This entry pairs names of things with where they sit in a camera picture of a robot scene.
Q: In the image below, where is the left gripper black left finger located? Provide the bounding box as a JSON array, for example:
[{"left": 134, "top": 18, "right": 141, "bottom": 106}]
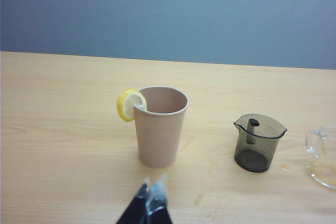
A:
[{"left": 115, "top": 177, "right": 151, "bottom": 224}]

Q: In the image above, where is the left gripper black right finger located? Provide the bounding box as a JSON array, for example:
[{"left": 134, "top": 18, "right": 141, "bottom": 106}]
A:
[{"left": 145, "top": 173, "right": 174, "bottom": 224}]

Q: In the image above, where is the beige paper cup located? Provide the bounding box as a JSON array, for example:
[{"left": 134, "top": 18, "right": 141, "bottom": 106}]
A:
[{"left": 133, "top": 86, "right": 190, "bottom": 169}]

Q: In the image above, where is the smoky grey measuring cup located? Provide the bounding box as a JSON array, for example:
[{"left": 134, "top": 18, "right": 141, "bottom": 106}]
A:
[{"left": 233, "top": 113, "right": 288, "bottom": 173}]

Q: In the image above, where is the clear glass measuring cup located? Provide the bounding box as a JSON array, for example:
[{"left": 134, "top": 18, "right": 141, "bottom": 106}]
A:
[{"left": 305, "top": 125, "right": 336, "bottom": 190}]

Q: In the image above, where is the yellow lemon slice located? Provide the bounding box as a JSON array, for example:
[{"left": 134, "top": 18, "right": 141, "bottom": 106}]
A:
[{"left": 116, "top": 88, "right": 148, "bottom": 123}]

